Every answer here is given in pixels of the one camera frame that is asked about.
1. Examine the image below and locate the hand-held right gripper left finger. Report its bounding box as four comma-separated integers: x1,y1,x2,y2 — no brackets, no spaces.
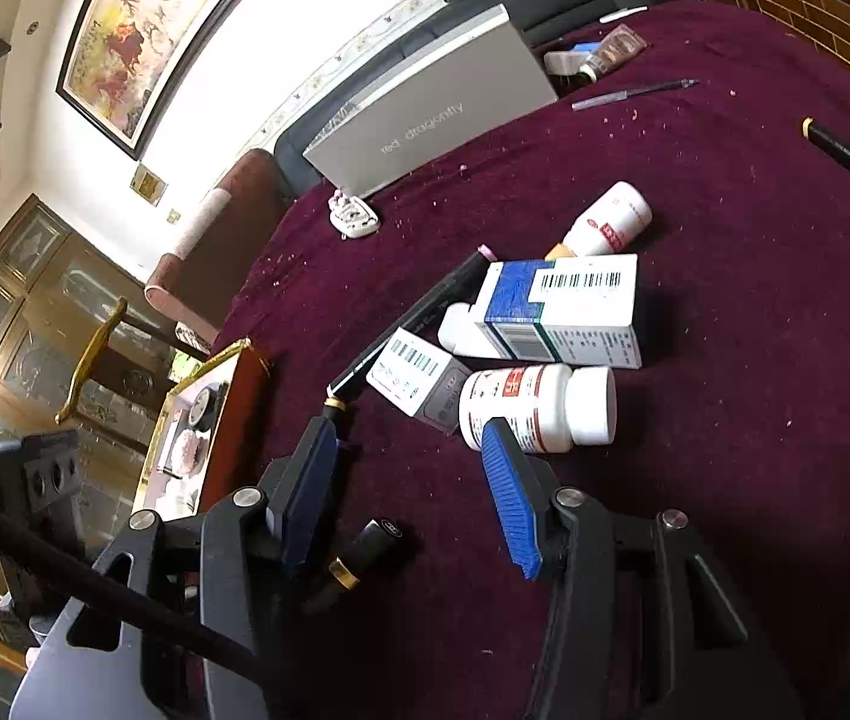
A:
8,412,343,720

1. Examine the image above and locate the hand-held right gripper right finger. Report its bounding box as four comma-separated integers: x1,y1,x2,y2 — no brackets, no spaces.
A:
481,418,752,720

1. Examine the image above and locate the black pen gold band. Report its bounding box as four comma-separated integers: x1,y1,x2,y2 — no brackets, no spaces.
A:
303,516,405,611

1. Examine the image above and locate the gold-edged cardboard box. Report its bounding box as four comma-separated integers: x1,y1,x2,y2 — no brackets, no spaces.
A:
136,337,274,533

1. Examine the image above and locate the pink plush toy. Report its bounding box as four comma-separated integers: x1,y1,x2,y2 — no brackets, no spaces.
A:
172,427,206,475

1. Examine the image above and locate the white bottle red striped label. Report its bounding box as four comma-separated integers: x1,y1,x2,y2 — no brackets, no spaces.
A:
458,363,618,455

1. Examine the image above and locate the carved wooden chair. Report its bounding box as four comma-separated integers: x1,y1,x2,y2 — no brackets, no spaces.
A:
56,297,130,426

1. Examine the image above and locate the small white medicine box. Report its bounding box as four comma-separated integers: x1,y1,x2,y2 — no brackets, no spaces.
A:
366,328,472,437

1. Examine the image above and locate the wooden glass cabinet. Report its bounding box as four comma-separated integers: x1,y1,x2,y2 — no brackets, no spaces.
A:
0,193,197,691

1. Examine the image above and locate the plain white plastic bottle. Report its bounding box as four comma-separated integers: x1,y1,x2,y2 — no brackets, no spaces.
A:
437,303,497,359

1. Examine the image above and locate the blue white medicine box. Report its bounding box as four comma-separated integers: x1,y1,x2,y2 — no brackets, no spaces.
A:
480,254,644,371

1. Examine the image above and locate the black marker pink cap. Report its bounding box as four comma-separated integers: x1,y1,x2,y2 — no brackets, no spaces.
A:
326,244,495,400

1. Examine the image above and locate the maroon velvet tablecloth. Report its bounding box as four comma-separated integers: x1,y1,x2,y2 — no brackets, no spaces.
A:
200,0,850,720

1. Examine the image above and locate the brown upholstered chair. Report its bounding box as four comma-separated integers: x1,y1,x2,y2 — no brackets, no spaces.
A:
144,148,289,350

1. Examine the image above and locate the white key fob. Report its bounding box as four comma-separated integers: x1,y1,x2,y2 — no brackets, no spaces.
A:
327,193,380,242

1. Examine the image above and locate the small white bottle red label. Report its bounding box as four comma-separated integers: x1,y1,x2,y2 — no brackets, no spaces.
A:
564,181,654,258

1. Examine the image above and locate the grey shoebox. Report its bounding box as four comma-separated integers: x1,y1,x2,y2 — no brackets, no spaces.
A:
302,3,561,200

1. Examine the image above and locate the thin black pen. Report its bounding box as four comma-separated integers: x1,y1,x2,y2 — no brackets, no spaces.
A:
570,78,701,113

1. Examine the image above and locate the small white object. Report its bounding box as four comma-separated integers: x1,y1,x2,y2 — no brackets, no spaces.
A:
543,43,592,77

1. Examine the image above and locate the brown cosmetic tube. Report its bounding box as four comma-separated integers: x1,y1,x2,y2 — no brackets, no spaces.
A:
579,23,649,83

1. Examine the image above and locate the black cable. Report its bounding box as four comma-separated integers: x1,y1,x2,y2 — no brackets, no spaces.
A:
0,476,272,691

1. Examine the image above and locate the small gold wall plaque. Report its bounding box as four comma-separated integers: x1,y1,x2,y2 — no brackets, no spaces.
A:
130,163,168,209

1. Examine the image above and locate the framed wall painting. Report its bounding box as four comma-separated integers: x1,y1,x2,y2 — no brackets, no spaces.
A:
56,0,298,160

